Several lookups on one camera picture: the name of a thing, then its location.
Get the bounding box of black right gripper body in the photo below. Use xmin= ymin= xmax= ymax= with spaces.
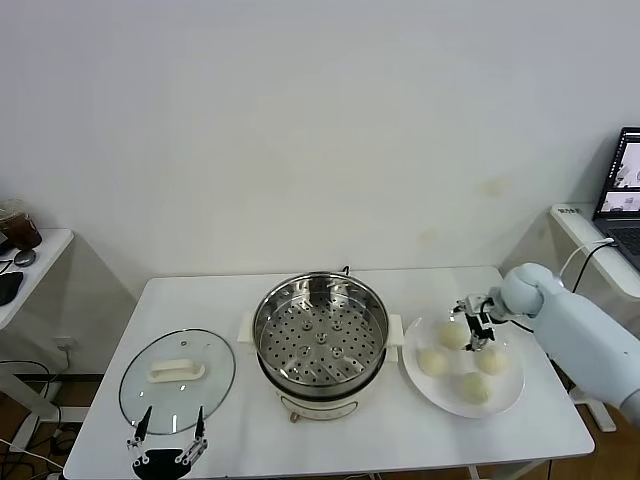
xmin=468 ymin=298 xmax=503 ymax=326

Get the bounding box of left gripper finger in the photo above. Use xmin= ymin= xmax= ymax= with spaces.
xmin=126 ymin=405 xmax=154 ymax=454
xmin=179 ymin=404 xmax=209 ymax=459

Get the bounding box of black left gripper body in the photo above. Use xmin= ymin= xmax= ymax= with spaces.
xmin=132 ymin=448 xmax=194 ymax=476

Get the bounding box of white steamed baozi bun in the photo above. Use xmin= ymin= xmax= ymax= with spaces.
xmin=417 ymin=348 xmax=448 ymax=379
xmin=474 ymin=347 xmax=510 ymax=377
xmin=438 ymin=321 xmax=470 ymax=350
xmin=459 ymin=372 xmax=494 ymax=405

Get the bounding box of glass lid with white handle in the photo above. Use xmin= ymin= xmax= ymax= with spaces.
xmin=118 ymin=327 xmax=237 ymax=435

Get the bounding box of perforated steel steamer basket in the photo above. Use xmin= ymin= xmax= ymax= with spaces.
xmin=237 ymin=271 xmax=405 ymax=389

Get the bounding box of white round plate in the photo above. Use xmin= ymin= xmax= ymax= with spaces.
xmin=401 ymin=308 xmax=526 ymax=419

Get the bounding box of white electric cooker pot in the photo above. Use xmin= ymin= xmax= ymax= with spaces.
xmin=257 ymin=344 xmax=401 ymax=426

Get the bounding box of white side desk with label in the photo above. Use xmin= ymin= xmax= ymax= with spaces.
xmin=549 ymin=202 xmax=640 ymax=434

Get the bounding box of open grey laptop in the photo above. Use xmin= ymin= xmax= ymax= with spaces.
xmin=592 ymin=126 xmax=640 ymax=274

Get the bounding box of plain white side desk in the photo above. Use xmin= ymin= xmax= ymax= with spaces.
xmin=0 ymin=228 xmax=75 ymax=426

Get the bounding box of plastic cup of iced coffee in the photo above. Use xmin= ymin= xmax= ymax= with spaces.
xmin=0 ymin=198 xmax=44 ymax=251

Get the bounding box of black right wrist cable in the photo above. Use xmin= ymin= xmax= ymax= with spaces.
xmin=499 ymin=313 xmax=536 ymax=332

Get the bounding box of black cable with adapter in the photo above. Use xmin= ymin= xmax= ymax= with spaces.
xmin=569 ymin=242 xmax=615 ymax=296

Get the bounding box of white laptop cable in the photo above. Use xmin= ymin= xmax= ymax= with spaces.
xmin=557 ymin=238 xmax=615 ymax=281

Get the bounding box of white floor cable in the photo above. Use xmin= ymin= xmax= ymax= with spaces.
xmin=0 ymin=437 xmax=66 ymax=471

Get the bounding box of black floor cable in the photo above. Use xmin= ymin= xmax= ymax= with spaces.
xmin=0 ymin=358 xmax=69 ymax=480

